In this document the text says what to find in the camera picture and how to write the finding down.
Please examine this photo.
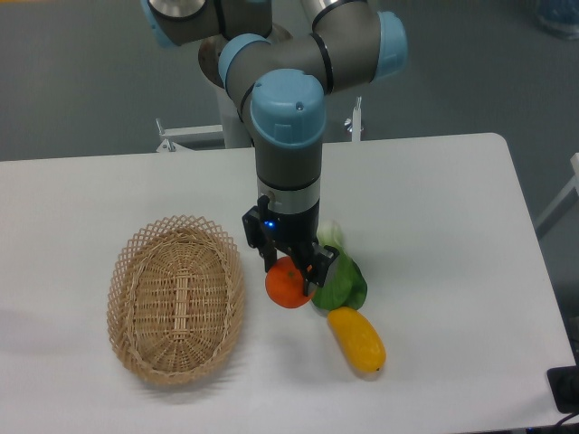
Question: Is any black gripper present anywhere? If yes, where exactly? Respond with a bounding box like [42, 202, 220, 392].
[242, 194, 339, 297]

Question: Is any orange fruit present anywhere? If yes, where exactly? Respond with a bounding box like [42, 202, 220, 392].
[264, 256, 316, 309]

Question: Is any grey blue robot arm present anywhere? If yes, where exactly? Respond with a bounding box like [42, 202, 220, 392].
[141, 1, 408, 295]

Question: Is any green leafy vegetable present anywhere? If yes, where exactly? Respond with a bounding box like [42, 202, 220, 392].
[311, 221, 367, 311]

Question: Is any yellow mango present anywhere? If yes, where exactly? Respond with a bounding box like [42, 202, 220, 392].
[327, 307, 386, 373]

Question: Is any woven wicker basket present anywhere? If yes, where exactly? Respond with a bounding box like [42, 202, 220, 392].
[107, 215, 245, 386]

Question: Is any black device at edge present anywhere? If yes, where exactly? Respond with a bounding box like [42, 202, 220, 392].
[546, 365, 578, 414]

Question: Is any blue object top right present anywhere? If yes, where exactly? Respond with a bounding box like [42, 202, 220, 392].
[533, 0, 578, 40]

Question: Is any white frame at right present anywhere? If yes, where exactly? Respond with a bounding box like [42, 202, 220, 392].
[534, 153, 578, 240]

